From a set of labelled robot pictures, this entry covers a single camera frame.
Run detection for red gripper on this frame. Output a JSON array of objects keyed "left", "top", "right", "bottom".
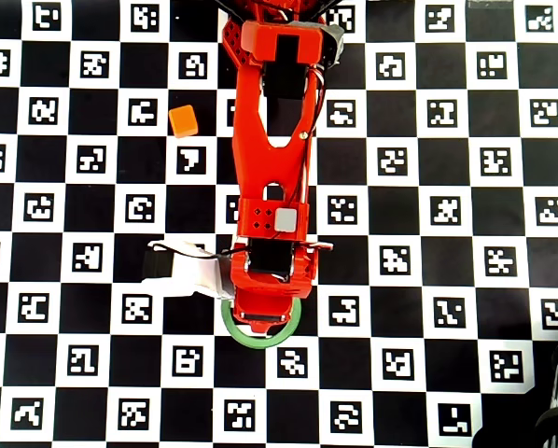
[{"left": 229, "top": 238, "right": 334, "bottom": 336}]

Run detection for orange cube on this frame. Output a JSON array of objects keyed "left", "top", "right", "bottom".
[{"left": 168, "top": 104, "right": 200, "bottom": 140}]

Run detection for small grey square block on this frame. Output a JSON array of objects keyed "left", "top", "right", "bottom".
[{"left": 273, "top": 208, "right": 300, "bottom": 233}]

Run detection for black white marker checkerboard mat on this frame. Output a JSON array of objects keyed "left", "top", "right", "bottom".
[{"left": 0, "top": 0, "right": 558, "bottom": 448}]

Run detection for green ring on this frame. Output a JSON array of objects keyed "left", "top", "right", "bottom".
[{"left": 221, "top": 298, "right": 302, "bottom": 350}]

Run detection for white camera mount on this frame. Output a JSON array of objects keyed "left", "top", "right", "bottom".
[{"left": 141, "top": 239, "right": 237, "bottom": 301}]

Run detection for thin black camera cable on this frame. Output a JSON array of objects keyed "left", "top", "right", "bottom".
[{"left": 153, "top": 242, "right": 250, "bottom": 259}]

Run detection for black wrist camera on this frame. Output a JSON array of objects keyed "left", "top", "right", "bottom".
[{"left": 142, "top": 245, "right": 176, "bottom": 280}]

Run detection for red black servo wires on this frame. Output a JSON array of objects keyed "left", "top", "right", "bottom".
[{"left": 301, "top": 64, "right": 328, "bottom": 209}]

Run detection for grey duct tape wad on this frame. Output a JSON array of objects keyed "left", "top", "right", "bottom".
[{"left": 323, "top": 21, "right": 346, "bottom": 66}]

